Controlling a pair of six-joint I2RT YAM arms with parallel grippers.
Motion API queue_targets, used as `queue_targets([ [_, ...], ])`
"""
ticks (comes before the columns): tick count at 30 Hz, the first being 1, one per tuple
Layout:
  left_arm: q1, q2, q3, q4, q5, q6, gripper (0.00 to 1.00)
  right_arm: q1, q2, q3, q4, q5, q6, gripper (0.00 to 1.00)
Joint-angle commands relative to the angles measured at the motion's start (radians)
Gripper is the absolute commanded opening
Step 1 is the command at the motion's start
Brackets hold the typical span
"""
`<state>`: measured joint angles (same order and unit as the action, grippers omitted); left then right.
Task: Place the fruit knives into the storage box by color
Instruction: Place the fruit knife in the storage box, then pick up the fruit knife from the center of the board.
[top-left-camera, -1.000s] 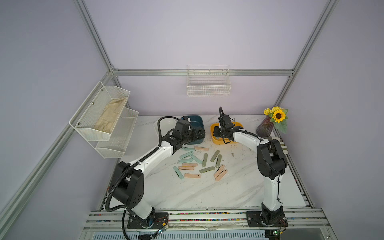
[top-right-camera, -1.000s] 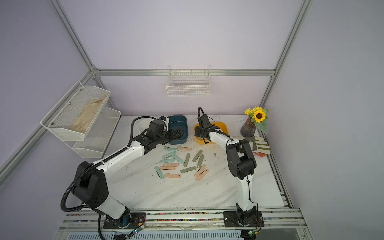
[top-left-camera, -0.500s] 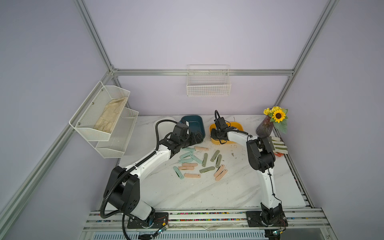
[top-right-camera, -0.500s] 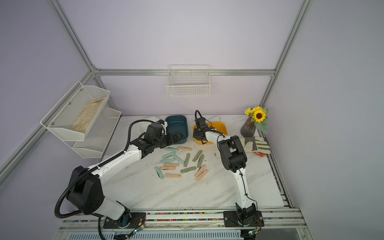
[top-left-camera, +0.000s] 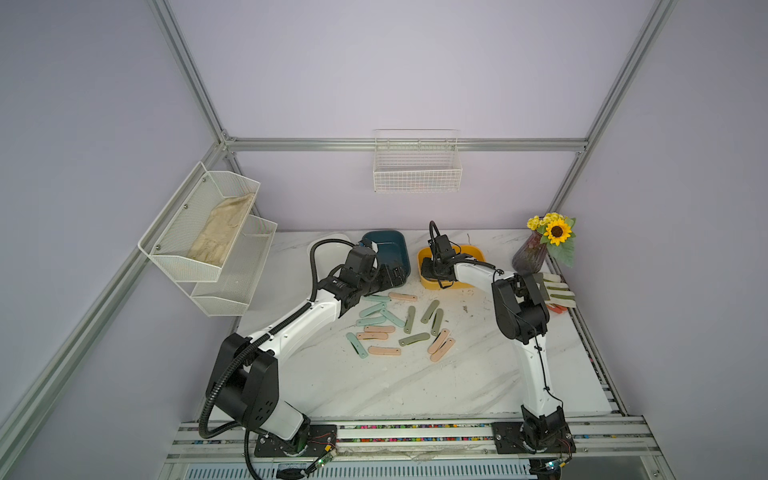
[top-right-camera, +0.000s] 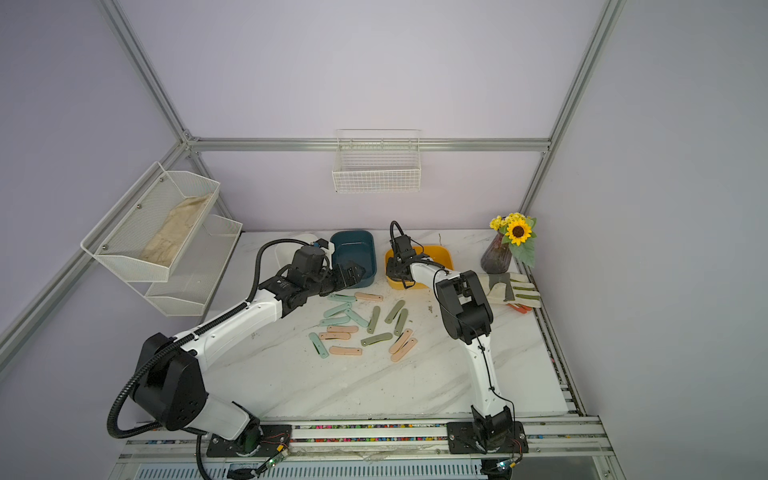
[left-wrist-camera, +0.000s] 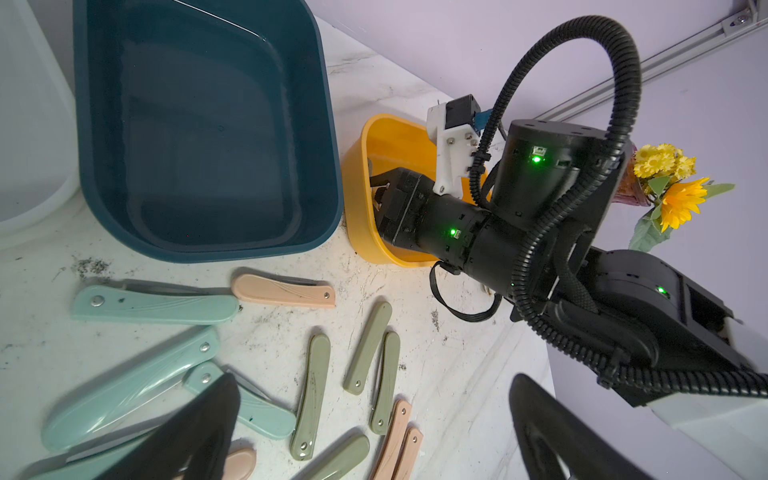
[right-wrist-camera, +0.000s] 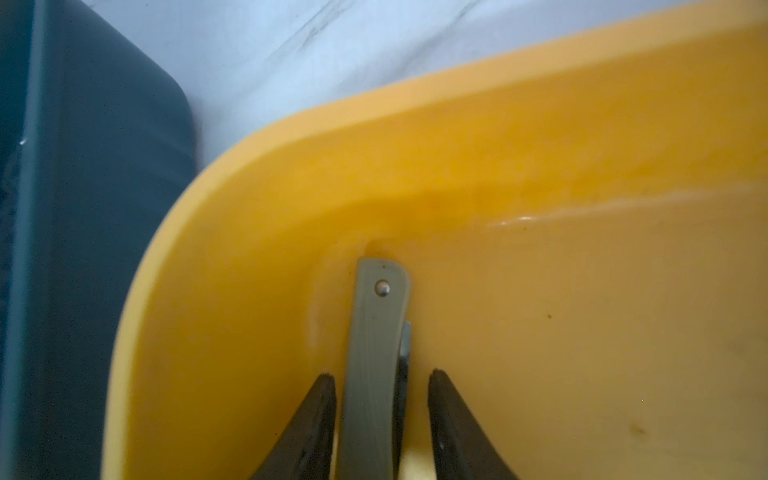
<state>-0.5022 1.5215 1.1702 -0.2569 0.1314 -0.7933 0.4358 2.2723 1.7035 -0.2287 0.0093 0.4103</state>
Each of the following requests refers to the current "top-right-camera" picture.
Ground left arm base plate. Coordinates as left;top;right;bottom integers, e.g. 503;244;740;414
206;424;293;458

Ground pink knife right upper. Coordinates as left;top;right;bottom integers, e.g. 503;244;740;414
389;329;413;355

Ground white green work glove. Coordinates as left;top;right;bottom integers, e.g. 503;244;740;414
478;272;542;314

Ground mint knife short middle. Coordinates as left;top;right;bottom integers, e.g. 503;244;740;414
345;309;369;329

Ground mint knife upper middle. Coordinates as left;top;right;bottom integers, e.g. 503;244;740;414
323;303;352;319

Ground mint knife top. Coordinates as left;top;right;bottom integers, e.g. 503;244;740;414
327;293;357;303

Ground mint knife far left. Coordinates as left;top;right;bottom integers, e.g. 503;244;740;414
308;333;330;359

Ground beige cloth in shelf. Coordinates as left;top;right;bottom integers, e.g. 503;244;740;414
140;195;211;267

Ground yellow storage box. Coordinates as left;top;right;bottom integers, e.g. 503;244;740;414
385;245;454;290

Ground mint knife lower middle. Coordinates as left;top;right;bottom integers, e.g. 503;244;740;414
318;315;351;327

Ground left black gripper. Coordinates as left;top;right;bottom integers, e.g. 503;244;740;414
307;259;365;299

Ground pink knife bottom left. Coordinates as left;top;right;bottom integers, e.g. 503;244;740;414
329;346;363;356

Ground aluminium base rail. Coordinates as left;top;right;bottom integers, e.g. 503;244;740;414
116;415;616;466

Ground pink knife middle left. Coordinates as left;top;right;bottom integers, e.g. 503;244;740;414
319;332;352;341

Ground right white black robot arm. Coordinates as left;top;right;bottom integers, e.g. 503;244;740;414
386;254;516;452

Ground white storage box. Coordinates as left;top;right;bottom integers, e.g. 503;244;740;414
275;233;318;268

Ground olive knife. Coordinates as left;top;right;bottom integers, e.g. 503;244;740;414
367;306;381;335
360;332;394;347
384;300;405;324
394;308;409;337

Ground purple glass vase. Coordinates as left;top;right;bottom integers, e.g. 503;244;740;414
480;233;513;275

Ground dark teal storage box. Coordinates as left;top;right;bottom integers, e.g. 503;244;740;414
330;230;377;289

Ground aluminium frame struts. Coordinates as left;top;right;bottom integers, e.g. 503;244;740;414
1;1;624;377

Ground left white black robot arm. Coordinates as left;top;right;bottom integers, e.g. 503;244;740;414
106;239;366;450

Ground white mesh two-tier shelf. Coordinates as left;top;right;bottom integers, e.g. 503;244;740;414
80;162;242;317

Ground white wire wall basket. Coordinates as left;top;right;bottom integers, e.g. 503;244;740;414
332;129;422;194

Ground yellow sunflower bouquet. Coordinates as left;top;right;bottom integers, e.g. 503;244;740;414
489;212;537;268

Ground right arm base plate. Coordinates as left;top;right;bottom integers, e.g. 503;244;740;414
446;421;529;455

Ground pink knife upper left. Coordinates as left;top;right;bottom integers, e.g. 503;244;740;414
327;326;359;334

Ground pink knife top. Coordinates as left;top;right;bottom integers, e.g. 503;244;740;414
354;292;384;302

